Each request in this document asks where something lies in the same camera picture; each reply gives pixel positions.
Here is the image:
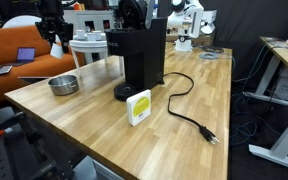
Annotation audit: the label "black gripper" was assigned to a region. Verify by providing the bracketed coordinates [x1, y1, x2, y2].
[34, 0, 75, 54]

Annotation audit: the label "coffee pod green orange lid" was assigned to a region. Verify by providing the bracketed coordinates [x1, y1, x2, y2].
[49, 43, 65, 60]

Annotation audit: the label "black coffee maker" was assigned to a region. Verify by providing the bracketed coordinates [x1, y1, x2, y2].
[104, 0, 168, 102]

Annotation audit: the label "coffee pod orange red lid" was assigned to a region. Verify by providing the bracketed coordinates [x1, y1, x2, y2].
[75, 29, 87, 40]

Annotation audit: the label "coffee pod pink lid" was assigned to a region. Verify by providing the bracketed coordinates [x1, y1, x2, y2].
[85, 31, 97, 42]

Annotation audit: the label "open laptop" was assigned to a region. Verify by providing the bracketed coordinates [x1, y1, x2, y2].
[4, 47, 37, 67]

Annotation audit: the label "coffee pod yellow lid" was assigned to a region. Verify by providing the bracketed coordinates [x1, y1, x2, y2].
[93, 30, 103, 41]

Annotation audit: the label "stainless steel pot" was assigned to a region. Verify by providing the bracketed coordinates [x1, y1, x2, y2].
[47, 74, 80, 97]

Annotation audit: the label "white round stand black top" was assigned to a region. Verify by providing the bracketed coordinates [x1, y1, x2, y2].
[67, 32, 109, 78]

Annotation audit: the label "white background cabinet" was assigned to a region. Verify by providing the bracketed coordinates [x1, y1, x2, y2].
[63, 9, 116, 43]

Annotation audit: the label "orange sofa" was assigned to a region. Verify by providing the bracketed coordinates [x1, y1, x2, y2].
[0, 25, 87, 109]

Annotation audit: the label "white box yellow label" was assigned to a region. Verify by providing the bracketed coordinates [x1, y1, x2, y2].
[125, 88, 152, 127]

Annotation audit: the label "black metal cart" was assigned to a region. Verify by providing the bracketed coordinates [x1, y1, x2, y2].
[0, 111, 85, 180]

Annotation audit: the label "wooden desk white legs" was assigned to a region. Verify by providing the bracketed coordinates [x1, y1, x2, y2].
[243, 35, 288, 174]

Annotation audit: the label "light blue coiled cable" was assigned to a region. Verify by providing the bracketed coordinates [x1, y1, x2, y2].
[198, 51, 219, 61]

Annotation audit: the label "black coiled cable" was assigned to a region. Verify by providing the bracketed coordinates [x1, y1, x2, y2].
[197, 44, 225, 54]

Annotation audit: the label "black power cord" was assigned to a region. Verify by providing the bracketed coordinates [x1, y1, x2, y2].
[162, 72, 220, 146]

